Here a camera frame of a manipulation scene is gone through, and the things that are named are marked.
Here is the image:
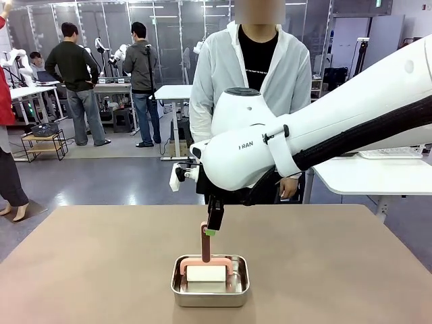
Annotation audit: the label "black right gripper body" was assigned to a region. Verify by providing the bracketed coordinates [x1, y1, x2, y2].
[196, 167, 226, 212]

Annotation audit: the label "pink lint roller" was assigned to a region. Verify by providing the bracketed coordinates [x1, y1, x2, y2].
[178, 221, 234, 292]

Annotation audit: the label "person left hand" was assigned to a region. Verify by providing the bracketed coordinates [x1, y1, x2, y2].
[279, 176, 298, 200]

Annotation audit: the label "cardboard box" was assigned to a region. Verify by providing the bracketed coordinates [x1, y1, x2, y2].
[168, 140, 188, 158]

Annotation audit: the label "black plastic stool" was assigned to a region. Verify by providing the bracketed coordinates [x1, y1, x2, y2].
[170, 117, 194, 142]

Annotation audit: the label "rectangular steel tray container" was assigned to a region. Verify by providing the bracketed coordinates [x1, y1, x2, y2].
[170, 254, 250, 308]

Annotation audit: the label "white standing desk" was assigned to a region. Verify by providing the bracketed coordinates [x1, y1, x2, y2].
[150, 84, 197, 161]

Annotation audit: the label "person in white jacket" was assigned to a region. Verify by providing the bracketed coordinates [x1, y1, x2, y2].
[188, 13, 312, 204]

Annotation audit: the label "small dark step stool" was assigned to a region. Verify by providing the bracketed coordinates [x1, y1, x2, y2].
[113, 108, 135, 133]

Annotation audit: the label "thin black tripod pole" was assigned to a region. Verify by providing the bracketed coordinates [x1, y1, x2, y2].
[144, 43, 159, 102]

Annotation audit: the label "man in grey jacket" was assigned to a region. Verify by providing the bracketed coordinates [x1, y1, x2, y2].
[123, 21, 163, 149]

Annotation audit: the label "wooden shoe shelf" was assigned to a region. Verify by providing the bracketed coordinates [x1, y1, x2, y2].
[310, 79, 323, 101]

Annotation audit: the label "white side table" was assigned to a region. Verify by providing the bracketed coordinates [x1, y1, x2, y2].
[309, 155, 432, 225]

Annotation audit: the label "grey mannequin base board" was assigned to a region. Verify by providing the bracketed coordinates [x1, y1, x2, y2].
[0, 198, 49, 223]

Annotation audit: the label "black equipment cases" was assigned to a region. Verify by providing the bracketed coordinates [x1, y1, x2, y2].
[323, 66, 349, 92]

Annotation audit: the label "man in dark green sweater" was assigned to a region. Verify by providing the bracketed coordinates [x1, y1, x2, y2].
[45, 22, 112, 147]

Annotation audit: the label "dark laptop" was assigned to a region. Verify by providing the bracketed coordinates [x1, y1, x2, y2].
[36, 70, 58, 84]

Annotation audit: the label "white office desk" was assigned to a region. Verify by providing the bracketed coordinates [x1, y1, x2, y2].
[9, 86, 64, 126]

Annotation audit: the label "seated person at desk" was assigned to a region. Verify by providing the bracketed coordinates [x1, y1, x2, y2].
[29, 51, 47, 72]

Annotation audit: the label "mannequin with red top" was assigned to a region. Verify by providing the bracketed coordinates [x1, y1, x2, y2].
[0, 5, 31, 222]

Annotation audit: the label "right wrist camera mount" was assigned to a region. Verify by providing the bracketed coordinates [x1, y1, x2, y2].
[169, 163, 200, 192]

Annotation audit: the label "wooden shelf black frame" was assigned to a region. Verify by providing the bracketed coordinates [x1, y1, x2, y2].
[20, 129, 70, 163]

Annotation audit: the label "dark wire basket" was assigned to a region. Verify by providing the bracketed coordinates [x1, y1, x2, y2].
[31, 121, 60, 138]

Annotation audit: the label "white wire dish rack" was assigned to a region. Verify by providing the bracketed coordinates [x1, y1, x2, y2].
[357, 143, 425, 160]

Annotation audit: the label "black tripod with camera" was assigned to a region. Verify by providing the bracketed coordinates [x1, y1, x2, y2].
[356, 36, 371, 74]

